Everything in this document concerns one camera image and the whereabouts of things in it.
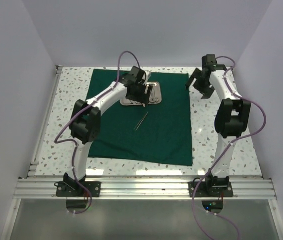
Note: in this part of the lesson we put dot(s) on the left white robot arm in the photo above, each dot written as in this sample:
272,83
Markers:
86,120

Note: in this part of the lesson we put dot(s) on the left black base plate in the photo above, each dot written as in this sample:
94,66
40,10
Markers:
66,191

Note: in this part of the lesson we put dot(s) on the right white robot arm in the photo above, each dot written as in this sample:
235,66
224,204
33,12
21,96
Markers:
231,121

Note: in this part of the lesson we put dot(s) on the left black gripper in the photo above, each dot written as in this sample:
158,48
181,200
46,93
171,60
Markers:
144,98

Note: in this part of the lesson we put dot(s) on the steel instrument tray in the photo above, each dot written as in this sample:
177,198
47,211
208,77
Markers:
155,96

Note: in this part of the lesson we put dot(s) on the dark green surgical cloth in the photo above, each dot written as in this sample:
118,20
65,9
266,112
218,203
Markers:
164,137

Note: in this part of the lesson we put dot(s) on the aluminium mounting rail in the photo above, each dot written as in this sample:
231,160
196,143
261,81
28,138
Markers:
144,188

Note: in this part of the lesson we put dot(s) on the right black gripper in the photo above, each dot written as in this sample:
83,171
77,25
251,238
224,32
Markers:
207,92

